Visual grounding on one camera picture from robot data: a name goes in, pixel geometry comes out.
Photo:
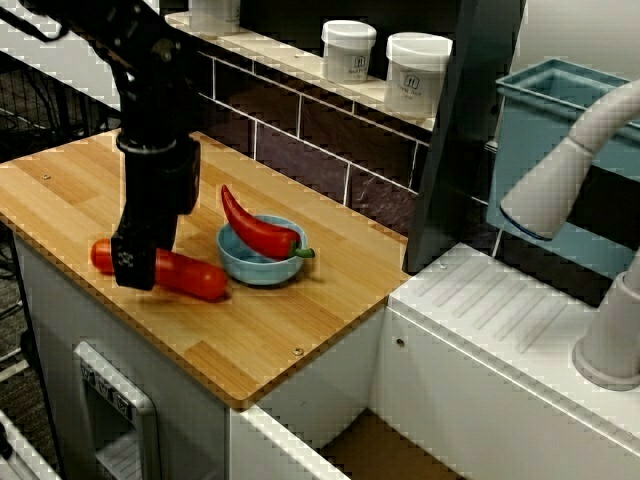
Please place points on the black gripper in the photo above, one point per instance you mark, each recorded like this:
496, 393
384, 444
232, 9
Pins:
160, 185

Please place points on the red toy sausage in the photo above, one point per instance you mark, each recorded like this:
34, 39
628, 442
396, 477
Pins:
195, 277

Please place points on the red toy chili pepper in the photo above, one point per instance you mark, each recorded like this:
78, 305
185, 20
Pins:
255, 232

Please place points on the light blue bowl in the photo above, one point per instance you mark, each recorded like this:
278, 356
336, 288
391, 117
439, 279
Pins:
260, 272

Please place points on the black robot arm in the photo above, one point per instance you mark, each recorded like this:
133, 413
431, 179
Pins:
145, 65

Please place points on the dark tile backsplash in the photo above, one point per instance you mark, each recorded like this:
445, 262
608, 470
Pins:
300, 140

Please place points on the white metal rack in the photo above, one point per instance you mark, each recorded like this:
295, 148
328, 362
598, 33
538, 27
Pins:
20, 450

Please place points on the white lidded jar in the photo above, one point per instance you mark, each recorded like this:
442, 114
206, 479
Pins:
347, 50
215, 15
415, 75

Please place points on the dark grey upright panel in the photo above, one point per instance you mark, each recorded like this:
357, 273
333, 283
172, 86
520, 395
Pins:
465, 150

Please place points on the white toy kitchen unit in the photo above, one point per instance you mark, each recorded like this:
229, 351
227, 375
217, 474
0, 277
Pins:
475, 400

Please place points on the teal plastic bin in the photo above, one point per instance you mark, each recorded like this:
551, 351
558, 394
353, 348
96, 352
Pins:
525, 130

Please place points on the white toy faucet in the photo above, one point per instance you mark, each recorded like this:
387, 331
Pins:
550, 190

